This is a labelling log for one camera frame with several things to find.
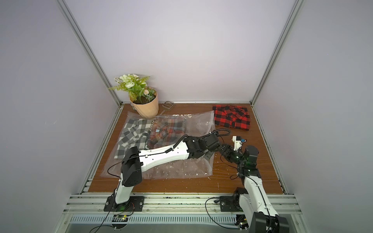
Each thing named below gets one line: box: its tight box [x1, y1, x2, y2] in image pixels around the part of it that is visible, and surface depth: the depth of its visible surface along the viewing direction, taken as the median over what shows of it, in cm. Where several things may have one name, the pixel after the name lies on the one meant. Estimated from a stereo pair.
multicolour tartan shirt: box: [146, 115, 187, 150], surface depth 100 cm
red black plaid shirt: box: [212, 104, 251, 131], surface depth 109 cm
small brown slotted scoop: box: [160, 100, 176, 115], surface depth 120 cm
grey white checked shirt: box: [114, 118, 153, 160], surface depth 99 cm
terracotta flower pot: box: [129, 93, 159, 118], surface depth 102 cm
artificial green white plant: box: [108, 73, 157, 105], surface depth 94 cm
